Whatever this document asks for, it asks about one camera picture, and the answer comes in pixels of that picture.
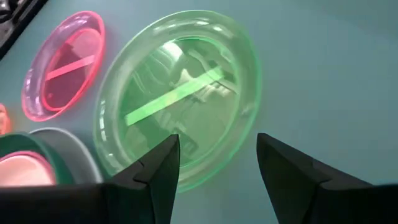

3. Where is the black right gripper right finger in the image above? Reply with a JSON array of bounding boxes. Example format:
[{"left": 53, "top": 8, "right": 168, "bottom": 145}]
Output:
[{"left": 256, "top": 133, "right": 398, "bottom": 224}]

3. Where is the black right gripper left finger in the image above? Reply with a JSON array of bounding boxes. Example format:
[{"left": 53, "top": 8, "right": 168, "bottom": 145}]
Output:
[{"left": 0, "top": 133, "right": 182, "bottom": 224}]

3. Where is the dark green plastic plate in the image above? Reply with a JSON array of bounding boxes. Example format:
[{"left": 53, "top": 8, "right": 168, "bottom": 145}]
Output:
[{"left": 0, "top": 131, "right": 76, "bottom": 187}]

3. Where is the opaque pink plastic plate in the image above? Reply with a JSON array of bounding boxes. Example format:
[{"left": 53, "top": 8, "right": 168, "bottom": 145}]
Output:
[{"left": 0, "top": 150, "right": 57, "bottom": 188}]

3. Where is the orange translucent bowl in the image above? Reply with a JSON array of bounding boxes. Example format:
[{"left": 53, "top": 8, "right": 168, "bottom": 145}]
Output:
[{"left": 21, "top": 11, "right": 106, "bottom": 123}]

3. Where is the grey plastic plate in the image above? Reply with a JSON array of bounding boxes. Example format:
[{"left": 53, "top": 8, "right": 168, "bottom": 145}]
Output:
[{"left": 29, "top": 126, "right": 104, "bottom": 185}]

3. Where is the clear green plastic plate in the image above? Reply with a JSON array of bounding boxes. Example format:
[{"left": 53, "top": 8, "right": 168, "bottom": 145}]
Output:
[{"left": 93, "top": 9, "right": 262, "bottom": 194}]

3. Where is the clear orange plastic plate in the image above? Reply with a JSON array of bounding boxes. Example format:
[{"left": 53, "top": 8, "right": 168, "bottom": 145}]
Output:
[{"left": 0, "top": 103, "right": 12, "bottom": 135}]

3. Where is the black table edge frame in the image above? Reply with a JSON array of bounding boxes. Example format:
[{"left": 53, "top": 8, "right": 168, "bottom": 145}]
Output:
[{"left": 0, "top": 0, "right": 50, "bottom": 60}]

